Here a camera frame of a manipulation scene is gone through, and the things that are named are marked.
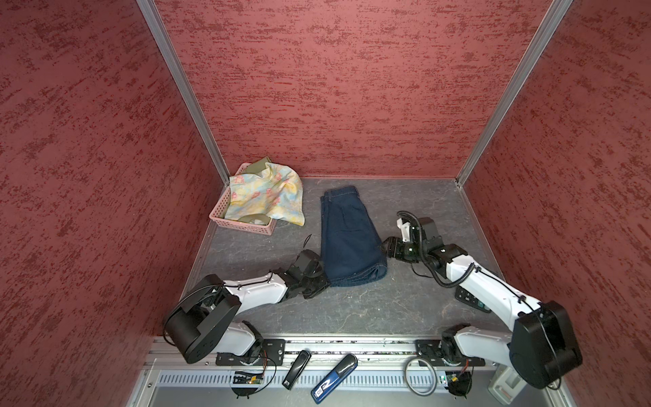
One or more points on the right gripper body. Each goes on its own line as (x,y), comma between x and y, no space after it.
(407,251)

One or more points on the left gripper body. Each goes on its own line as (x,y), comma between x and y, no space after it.
(313,285)

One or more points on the blue denim skirt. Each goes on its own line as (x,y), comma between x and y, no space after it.
(351,249)

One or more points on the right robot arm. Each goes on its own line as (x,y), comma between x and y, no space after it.
(539,342)

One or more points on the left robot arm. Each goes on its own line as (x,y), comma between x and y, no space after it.
(205,320)

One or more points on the black calculator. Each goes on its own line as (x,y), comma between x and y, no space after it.
(467,298)

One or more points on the pastel floral skirt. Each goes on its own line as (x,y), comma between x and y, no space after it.
(275,192)

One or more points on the blue black handheld device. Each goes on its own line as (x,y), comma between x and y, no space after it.
(334,378)

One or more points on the left circuit board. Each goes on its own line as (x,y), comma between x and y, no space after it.
(244,384)

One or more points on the circuit board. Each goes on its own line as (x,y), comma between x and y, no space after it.
(244,384)
(459,384)

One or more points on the pink plastic basket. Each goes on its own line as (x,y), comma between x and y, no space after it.
(260,225)

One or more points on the olive green garment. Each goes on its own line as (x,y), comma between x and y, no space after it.
(257,168)

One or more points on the right circuit board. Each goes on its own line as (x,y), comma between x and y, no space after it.
(459,384)

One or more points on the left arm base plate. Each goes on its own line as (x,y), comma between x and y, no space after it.
(267,351)

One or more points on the aluminium front rail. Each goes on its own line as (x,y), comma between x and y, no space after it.
(389,373)

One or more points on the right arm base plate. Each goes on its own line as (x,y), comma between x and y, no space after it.
(431,350)

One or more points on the left aluminium corner post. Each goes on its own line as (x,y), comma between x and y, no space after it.
(163,41)

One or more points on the aluminium corner post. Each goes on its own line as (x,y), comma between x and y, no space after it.
(548,26)
(163,41)

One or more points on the right aluminium corner post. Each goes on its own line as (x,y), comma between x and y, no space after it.
(548,26)

